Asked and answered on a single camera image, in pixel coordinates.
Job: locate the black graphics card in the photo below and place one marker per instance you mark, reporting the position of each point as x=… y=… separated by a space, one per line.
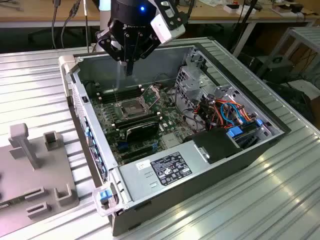
x=142 y=130

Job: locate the beige case bezel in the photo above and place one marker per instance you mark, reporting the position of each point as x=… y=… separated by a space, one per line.
x=66 y=61

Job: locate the black plastic shroud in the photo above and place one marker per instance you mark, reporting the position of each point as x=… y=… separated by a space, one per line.
x=215 y=147

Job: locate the white paper sticker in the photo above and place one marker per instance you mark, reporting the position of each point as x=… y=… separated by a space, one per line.
x=142 y=165

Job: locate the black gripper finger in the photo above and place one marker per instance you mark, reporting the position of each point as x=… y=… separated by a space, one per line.
x=106 y=41
x=150 y=46

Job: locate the clear plastic latch cover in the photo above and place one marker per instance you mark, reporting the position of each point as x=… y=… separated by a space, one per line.
x=98 y=206

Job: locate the wooden desk with white legs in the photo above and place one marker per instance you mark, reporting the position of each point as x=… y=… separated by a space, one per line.
x=212 y=12

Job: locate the black expansion slot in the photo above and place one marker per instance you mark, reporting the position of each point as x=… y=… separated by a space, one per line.
x=136 y=152

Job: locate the brown cardboard box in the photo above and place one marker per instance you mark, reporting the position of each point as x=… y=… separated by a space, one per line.
x=282 y=8

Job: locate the open PC case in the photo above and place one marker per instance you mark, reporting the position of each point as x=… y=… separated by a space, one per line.
x=200 y=195

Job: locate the silver drive cage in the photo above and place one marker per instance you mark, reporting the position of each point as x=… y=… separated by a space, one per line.
x=190 y=85

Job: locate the black tripod stand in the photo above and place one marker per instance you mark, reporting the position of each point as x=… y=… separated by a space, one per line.
x=240 y=25

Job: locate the CPU socket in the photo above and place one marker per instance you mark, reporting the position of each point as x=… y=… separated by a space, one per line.
x=128 y=109

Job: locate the white box on desk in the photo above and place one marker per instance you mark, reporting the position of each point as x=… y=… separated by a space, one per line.
x=233 y=8

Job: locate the black power supply label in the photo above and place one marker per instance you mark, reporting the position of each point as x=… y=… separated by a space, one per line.
x=171 y=170

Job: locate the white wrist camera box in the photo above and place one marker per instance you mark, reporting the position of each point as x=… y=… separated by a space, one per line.
x=165 y=28

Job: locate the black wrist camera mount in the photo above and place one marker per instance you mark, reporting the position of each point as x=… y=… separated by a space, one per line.
x=171 y=11

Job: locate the black floor bag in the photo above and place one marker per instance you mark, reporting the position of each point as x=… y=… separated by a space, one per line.
x=300 y=100

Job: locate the blue case latch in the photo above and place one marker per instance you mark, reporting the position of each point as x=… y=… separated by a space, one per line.
x=104 y=195

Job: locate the green motherboard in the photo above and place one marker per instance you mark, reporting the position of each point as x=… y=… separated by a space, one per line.
x=172 y=120

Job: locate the grey power supply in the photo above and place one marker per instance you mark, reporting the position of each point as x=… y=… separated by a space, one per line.
x=140 y=180

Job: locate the small blue clip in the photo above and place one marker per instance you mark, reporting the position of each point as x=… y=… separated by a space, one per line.
x=259 y=122

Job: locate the black RAM slot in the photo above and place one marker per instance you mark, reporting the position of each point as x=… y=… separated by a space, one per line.
x=118 y=90
x=136 y=119
x=125 y=126
x=121 y=94
x=122 y=97

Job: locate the silver chipset heatsink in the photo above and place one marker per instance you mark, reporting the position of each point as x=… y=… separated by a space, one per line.
x=170 y=141

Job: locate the grey metal shelf frame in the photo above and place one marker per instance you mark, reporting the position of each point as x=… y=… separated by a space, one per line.
x=300 y=32

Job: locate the blue disk carrier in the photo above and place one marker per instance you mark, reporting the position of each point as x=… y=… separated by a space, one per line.
x=236 y=132

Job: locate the thin locking lever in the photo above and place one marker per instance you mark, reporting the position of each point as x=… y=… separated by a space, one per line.
x=115 y=93

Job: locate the grey parts rack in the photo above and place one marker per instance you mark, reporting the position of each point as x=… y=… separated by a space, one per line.
x=37 y=175

